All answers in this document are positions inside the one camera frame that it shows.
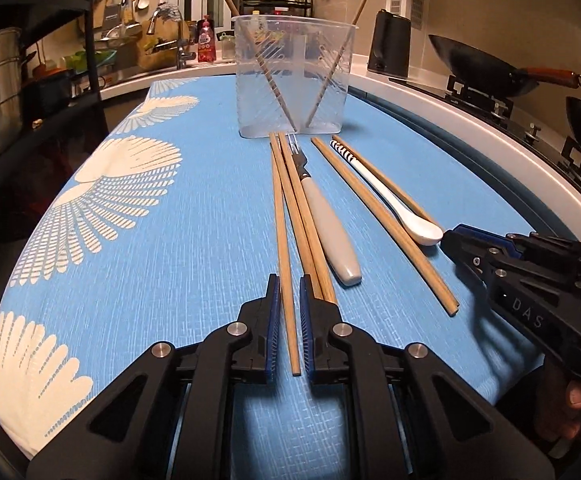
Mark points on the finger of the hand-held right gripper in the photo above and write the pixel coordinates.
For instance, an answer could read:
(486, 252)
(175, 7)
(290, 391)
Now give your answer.
(458, 252)
(470, 234)

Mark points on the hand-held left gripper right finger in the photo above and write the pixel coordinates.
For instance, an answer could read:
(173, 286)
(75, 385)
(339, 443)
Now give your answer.
(306, 332)

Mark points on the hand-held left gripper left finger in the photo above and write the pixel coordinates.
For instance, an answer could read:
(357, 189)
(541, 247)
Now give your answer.
(273, 315)

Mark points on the clear plastic container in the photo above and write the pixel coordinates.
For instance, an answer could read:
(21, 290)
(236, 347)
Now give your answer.
(250, 110)

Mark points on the person's right hand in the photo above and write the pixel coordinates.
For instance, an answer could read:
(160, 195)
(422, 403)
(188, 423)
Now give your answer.
(577, 400)

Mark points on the black gas cooktop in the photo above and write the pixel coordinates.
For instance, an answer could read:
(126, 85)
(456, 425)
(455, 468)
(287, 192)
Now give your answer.
(545, 150)

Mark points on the blue white patterned tablecloth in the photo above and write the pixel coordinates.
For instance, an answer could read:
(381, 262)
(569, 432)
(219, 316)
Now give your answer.
(170, 260)

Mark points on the black electric kettle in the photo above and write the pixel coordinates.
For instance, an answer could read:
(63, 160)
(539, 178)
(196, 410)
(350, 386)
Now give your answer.
(390, 45)

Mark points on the glass jar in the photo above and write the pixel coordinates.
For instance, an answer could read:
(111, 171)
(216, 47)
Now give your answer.
(227, 47)

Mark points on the wooden cutting board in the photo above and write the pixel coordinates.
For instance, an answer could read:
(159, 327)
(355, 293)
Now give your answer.
(163, 57)

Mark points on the red dish soap bottle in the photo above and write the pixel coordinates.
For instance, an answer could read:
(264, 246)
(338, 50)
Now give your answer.
(206, 42)

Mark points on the chrome faucet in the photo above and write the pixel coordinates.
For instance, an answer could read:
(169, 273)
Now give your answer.
(180, 45)

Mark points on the black spice rack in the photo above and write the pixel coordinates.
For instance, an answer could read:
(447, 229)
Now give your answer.
(275, 6)

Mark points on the green bowl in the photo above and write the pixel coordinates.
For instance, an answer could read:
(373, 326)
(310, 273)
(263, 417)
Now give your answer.
(93, 60)

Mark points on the red cooking pot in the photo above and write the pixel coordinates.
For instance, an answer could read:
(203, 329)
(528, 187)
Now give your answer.
(50, 90)

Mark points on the black shelf rack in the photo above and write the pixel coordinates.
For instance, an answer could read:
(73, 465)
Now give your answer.
(91, 50)

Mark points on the metal grater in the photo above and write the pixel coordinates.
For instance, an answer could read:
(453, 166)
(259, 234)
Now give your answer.
(112, 15)

